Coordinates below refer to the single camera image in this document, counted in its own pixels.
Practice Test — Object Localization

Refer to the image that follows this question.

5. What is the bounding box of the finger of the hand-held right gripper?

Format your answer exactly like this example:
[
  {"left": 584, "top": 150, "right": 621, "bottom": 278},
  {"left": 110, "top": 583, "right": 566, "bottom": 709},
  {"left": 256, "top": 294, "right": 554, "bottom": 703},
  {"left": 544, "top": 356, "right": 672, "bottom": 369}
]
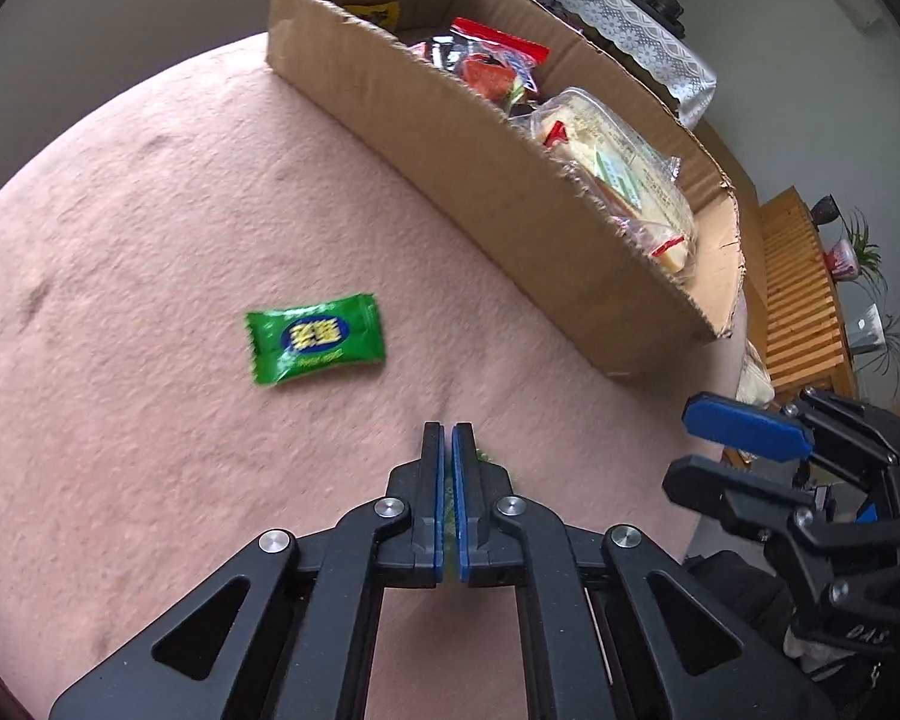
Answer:
[
  {"left": 661, "top": 456, "right": 900, "bottom": 554},
  {"left": 682, "top": 390, "right": 900, "bottom": 471}
]

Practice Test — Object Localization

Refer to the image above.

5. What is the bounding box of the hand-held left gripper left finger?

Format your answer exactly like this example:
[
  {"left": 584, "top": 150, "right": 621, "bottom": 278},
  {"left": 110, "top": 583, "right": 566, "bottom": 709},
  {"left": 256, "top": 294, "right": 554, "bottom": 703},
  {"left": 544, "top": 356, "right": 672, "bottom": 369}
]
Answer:
[{"left": 49, "top": 422, "right": 447, "bottom": 720}]

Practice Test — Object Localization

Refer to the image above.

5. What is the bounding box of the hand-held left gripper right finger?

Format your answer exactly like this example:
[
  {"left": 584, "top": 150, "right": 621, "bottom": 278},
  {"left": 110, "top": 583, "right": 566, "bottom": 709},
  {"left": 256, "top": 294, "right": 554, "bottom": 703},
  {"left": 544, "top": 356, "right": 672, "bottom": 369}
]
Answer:
[{"left": 450, "top": 422, "right": 841, "bottom": 720}]

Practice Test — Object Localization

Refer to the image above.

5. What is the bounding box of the green candy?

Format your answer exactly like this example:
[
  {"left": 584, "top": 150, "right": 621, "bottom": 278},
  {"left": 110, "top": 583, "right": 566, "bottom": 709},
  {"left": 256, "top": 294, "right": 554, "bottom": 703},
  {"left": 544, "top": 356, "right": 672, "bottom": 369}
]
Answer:
[
  {"left": 440, "top": 448, "right": 494, "bottom": 587},
  {"left": 244, "top": 292, "right": 387, "bottom": 387}
]

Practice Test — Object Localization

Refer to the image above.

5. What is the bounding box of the cardboard box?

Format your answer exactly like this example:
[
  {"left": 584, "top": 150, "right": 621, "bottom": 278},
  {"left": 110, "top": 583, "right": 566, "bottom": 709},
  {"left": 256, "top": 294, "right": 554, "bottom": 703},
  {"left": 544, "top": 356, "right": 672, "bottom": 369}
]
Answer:
[{"left": 265, "top": 0, "right": 743, "bottom": 382}]

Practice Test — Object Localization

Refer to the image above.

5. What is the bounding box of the clear bag of red snacks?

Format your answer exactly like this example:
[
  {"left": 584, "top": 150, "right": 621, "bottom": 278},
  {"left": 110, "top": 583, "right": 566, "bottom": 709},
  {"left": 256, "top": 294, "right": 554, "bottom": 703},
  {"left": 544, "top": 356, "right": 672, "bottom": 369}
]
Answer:
[{"left": 450, "top": 16, "right": 552, "bottom": 102}]

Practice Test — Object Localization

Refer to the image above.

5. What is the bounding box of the yellow candy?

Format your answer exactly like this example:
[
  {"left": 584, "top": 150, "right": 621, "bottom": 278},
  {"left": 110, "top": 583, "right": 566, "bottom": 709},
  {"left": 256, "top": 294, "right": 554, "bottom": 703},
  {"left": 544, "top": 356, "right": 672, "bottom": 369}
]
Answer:
[{"left": 345, "top": 2, "right": 403, "bottom": 32}]

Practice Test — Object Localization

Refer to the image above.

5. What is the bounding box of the patterned cream packet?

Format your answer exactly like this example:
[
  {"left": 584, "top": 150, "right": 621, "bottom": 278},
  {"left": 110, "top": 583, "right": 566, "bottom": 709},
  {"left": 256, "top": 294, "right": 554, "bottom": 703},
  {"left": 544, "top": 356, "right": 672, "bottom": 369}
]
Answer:
[{"left": 735, "top": 341, "right": 775, "bottom": 407}]

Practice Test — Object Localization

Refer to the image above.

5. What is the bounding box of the wooden slatted bench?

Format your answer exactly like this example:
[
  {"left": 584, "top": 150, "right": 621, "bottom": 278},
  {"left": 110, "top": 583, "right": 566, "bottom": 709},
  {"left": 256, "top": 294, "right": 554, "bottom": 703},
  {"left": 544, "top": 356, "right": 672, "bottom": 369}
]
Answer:
[{"left": 724, "top": 187, "right": 860, "bottom": 466}]

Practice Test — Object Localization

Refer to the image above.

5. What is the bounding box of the plant in white pot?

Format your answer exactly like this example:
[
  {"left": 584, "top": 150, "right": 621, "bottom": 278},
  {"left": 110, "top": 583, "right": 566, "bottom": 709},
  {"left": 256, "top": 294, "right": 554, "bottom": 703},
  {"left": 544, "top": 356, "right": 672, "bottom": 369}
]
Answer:
[{"left": 849, "top": 292, "right": 900, "bottom": 398}]

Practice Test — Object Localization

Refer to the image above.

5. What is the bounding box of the plant in red pot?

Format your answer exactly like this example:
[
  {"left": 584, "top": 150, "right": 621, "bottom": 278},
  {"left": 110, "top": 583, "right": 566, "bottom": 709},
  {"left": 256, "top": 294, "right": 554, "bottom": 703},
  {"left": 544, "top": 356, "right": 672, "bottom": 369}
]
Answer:
[{"left": 825, "top": 206, "right": 890, "bottom": 293}]

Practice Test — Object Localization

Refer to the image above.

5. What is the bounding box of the pink blanket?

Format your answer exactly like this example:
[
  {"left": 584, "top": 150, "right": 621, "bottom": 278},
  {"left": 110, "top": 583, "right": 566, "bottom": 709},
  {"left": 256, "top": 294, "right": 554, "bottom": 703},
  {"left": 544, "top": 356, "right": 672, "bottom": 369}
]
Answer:
[{"left": 0, "top": 30, "right": 751, "bottom": 720}]

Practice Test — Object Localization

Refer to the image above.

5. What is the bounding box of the clear bread packet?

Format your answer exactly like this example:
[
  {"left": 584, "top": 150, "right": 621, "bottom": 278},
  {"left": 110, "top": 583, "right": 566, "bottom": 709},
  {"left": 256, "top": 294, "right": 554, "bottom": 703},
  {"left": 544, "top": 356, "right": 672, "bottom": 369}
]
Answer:
[{"left": 510, "top": 88, "right": 700, "bottom": 277}]

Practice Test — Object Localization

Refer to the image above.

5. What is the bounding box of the white lace cloth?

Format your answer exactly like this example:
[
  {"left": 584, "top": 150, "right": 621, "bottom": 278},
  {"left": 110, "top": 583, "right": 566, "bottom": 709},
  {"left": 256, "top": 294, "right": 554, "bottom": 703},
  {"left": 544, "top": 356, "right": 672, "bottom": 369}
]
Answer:
[{"left": 521, "top": 0, "right": 721, "bottom": 128}]

